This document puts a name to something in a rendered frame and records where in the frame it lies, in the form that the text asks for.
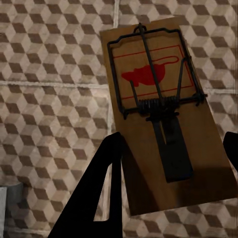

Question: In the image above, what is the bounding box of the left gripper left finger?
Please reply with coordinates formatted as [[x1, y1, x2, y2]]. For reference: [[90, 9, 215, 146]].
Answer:
[[48, 131, 122, 238]]

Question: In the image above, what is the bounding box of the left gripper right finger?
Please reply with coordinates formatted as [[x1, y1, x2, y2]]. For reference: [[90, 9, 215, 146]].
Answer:
[[223, 132, 238, 172]]

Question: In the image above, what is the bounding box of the mousetrap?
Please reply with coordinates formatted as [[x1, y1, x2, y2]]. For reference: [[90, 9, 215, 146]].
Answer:
[[100, 17, 238, 216]]

